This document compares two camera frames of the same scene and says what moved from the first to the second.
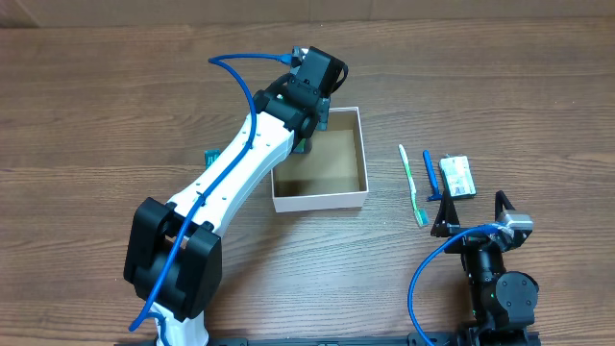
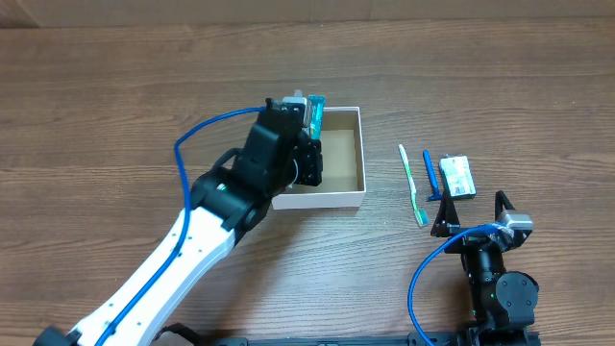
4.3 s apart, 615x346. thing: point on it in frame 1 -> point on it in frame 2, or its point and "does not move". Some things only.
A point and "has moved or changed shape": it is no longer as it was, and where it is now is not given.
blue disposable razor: (431, 176) does not move
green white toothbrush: (421, 215) does not move
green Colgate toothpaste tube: (209, 157) has moved or changed shape
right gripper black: (470, 231) does not move
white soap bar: (457, 176) does not move
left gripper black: (322, 115) -> (310, 160)
